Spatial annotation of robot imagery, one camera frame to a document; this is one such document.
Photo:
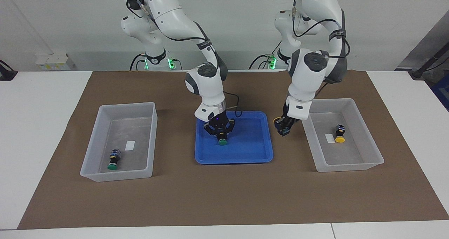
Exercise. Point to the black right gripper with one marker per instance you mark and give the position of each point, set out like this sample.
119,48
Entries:
219,126

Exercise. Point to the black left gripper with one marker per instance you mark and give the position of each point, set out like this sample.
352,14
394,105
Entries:
289,120

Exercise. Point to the yellow push button switch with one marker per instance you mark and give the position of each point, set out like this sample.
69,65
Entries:
285,130
340,135

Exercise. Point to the green push button switch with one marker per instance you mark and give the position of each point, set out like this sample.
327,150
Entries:
222,142
113,160

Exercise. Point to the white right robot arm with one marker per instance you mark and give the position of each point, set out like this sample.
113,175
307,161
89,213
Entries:
207,88

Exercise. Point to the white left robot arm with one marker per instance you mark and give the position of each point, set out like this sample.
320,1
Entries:
308,77

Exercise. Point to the blue plastic tray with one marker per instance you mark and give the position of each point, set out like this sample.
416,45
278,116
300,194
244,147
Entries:
252,151

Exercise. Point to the white label sticker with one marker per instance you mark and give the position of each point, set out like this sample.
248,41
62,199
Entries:
130,145
329,138

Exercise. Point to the brown paper table mat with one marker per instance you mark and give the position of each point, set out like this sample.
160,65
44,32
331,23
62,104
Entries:
231,197

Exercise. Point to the translucent plastic box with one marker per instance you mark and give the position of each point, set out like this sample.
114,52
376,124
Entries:
350,158
140,161

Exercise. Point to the black stand pole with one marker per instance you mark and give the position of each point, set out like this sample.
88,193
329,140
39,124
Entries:
426,65

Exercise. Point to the blue crate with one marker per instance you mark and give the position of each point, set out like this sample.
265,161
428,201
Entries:
442,91

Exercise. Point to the white yellow power strip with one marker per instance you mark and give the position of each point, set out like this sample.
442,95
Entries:
54,61

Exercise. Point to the black clamp device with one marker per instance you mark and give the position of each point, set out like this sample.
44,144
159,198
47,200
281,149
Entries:
7,74

